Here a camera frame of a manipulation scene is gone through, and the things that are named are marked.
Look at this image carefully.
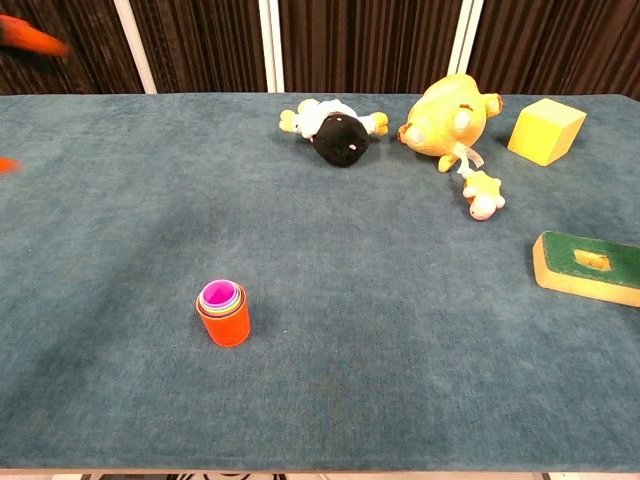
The robot left five-finger hand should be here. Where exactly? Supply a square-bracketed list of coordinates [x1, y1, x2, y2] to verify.
[0, 13, 70, 176]

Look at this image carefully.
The magenta plastic cup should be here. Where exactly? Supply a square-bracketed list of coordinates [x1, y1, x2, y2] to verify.
[201, 279, 239, 308]

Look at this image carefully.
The dark blue plastic cup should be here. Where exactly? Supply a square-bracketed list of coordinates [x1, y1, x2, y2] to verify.
[196, 285, 247, 318]

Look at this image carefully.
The black-headed plush doll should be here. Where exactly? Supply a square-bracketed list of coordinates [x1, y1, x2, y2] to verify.
[278, 97, 390, 169]

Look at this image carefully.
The orange plastic cup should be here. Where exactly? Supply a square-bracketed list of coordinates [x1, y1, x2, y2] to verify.
[194, 279, 251, 349]

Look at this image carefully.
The large yellow plush bear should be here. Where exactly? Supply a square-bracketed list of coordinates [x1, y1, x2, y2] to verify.
[397, 73, 505, 174]

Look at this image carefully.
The teal table cloth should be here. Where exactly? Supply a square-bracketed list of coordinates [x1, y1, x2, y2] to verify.
[0, 92, 640, 474]

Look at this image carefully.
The small yellow plush pendant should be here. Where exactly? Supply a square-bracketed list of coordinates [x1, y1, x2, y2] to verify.
[460, 169, 507, 222]

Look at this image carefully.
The yellow foam cube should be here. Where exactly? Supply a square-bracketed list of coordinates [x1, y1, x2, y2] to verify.
[507, 97, 588, 167]

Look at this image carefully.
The green-topped sponge block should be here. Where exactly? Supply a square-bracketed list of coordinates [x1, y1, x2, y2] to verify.
[531, 230, 640, 308]

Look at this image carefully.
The white partition post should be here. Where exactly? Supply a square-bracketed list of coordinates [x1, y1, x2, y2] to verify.
[258, 0, 285, 94]
[447, 0, 485, 77]
[113, 0, 159, 95]

